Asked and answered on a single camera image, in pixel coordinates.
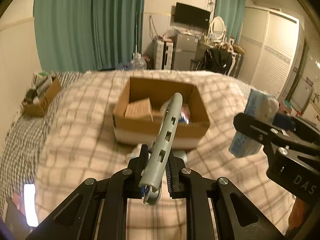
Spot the blue tissue pack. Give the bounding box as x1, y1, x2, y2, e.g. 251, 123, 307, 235
229, 88, 279, 158

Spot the grey plastic clip tool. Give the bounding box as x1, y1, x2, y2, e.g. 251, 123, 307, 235
139, 93, 183, 205

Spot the clear plastic bottle blue label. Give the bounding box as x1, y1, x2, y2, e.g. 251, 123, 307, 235
160, 100, 191, 124

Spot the green white medicine box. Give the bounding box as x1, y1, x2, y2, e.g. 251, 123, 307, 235
125, 98, 153, 121

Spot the lit white smartphone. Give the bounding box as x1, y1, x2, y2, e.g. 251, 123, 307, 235
23, 184, 39, 228

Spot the plaid beige blanket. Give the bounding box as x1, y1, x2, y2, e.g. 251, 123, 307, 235
35, 70, 295, 232

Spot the white bear plush toy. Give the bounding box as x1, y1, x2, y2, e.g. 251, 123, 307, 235
126, 144, 188, 164

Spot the dark laptop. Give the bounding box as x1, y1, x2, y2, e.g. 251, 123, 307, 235
5, 198, 31, 239

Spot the white sliding wardrobe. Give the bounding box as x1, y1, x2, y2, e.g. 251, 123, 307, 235
238, 6, 300, 97

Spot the black clothing pile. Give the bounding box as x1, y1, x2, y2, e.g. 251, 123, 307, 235
196, 48, 233, 75

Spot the grey checked bed sheet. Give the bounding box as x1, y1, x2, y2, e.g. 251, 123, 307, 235
1, 72, 83, 217

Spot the large open cardboard box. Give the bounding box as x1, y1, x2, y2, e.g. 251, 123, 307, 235
113, 77, 210, 150

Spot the white oval mirror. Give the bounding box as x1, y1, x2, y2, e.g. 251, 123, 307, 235
208, 16, 226, 41

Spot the grey small refrigerator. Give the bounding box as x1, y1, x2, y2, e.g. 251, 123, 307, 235
172, 34, 198, 71

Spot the green curtain right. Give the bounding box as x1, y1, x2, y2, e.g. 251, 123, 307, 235
214, 0, 246, 43

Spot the green curtain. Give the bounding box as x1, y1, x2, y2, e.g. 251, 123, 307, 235
214, 0, 246, 43
33, 0, 144, 72

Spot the white drawer cabinet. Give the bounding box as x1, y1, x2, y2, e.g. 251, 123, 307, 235
153, 38, 173, 70

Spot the small SF cardboard box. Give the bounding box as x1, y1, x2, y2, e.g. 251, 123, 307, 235
22, 72, 61, 117

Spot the large water jug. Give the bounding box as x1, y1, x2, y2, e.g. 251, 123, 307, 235
124, 53, 147, 70

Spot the green curtain left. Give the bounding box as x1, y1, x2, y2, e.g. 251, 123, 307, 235
33, 0, 144, 72

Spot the black wall television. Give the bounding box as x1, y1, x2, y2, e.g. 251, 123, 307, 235
174, 2, 210, 30

